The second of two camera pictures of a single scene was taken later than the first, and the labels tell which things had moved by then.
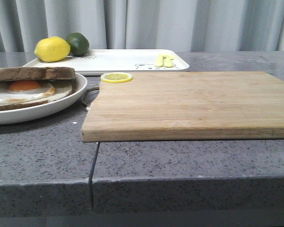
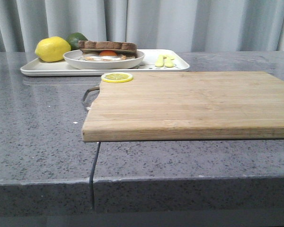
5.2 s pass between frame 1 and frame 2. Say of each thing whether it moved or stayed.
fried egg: moved
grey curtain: stayed
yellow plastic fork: stayed
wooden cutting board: stayed
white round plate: moved
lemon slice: stayed
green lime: stayed
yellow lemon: stayed
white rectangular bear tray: stayed
